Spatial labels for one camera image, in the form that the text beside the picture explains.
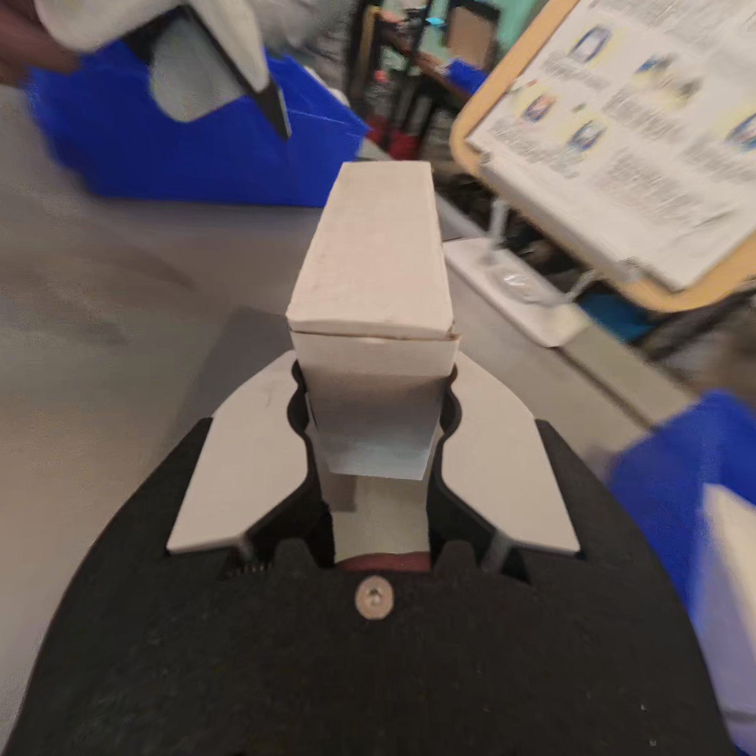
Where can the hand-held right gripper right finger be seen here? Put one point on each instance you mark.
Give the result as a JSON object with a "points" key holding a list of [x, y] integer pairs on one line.
{"points": [[508, 472]]}

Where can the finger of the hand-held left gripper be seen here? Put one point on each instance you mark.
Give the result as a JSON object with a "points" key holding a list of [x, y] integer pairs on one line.
{"points": [[224, 35], [189, 77]]}

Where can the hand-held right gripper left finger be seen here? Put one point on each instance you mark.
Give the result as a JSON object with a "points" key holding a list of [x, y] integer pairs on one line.
{"points": [[248, 472]]}

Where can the blue plastic bin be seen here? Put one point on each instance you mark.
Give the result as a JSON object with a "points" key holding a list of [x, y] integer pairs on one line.
{"points": [[661, 460], [206, 165]]}

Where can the white stand base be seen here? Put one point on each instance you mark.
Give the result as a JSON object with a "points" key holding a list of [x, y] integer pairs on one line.
{"points": [[531, 319]]}

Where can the wooden sign board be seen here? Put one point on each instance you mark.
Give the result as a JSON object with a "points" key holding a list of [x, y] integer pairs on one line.
{"points": [[472, 112]]}

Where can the printed instruction sheet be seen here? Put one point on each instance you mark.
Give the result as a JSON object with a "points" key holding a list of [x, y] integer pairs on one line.
{"points": [[638, 130]]}

